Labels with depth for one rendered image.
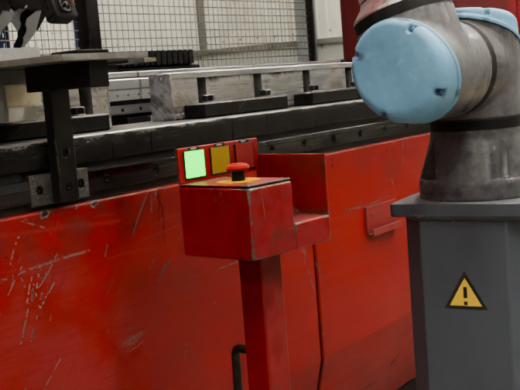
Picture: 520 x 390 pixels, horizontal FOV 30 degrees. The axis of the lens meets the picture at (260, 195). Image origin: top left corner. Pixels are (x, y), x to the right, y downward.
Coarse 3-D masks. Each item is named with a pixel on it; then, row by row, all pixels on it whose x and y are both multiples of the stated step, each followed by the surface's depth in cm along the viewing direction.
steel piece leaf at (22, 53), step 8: (0, 48) 150; (8, 48) 152; (16, 48) 153; (24, 48) 154; (32, 48) 156; (0, 56) 150; (8, 56) 152; (16, 56) 153; (24, 56) 154; (32, 56) 156
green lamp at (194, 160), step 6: (198, 150) 164; (186, 156) 162; (192, 156) 163; (198, 156) 164; (186, 162) 162; (192, 162) 163; (198, 162) 164; (204, 162) 165; (186, 168) 162; (192, 168) 163; (198, 168) 164; (204, 168) 165; (186, 174) 162; (192, 174) 163; (198, 174) 164; (204, 174) 165
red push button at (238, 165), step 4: (228, 164) 159; (232, 164) 158; (236, 164) 158; (240, 164) 158; (244, 164) 158; (228, 168) 158; (232, 168) 157; (236, 168) 157; (240, 168) 157; (244, 168) 157; (248, 168) 159; (232, 172) 158; (236, 172) 158; (240, 172) 158; (244, 172) 159; (232, 176) 159; (236, 176) 158; (240, 176) 158; (244, 176) 159; (232, 180) 159; (236, 180) 158; (240, 180) 158
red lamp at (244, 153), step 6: (240, 144) 171; (246, 144) 173; (252, 144) 174; (240, 150) 171; (246, 150) 173; (252, 150) 174; (240, 156) 171; (246, 156) 173; (252, 156) 174; (246, 162) 173; (252, 162) 174
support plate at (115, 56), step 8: (40, 56) 140; (48, 56) 139; (56, 56) 138; (64, 56) 138; (72, 56) 139; (80, 56) 140; (88, 56) 141; (96, 56) 143; (104, 56) 144; (112, 56) 145; (120, 56) 147; (128, 56) 148; (136, 56) 150; (144, 56) 151; (0, 64) 145; (8, 64) 144; (16, 64) 143; (24, 64) 142; (32, 64) 143; (40, 64) 145; (48, 64) 148
